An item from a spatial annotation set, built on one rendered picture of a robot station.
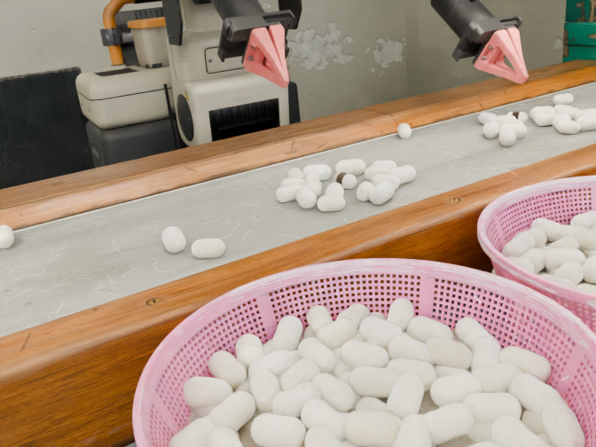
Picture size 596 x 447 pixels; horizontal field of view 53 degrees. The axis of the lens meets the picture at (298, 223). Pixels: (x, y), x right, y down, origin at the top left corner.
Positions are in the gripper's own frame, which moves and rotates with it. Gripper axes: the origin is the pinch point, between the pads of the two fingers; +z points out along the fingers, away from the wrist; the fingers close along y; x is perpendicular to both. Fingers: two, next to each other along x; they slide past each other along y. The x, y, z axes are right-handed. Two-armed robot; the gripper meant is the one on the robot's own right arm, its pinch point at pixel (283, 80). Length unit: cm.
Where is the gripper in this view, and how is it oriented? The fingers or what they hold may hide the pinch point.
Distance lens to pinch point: 80.9
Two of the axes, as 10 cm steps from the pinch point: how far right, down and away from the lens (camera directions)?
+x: -2.4, 5.3, 8.2
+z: 4.5, 8.1, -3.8
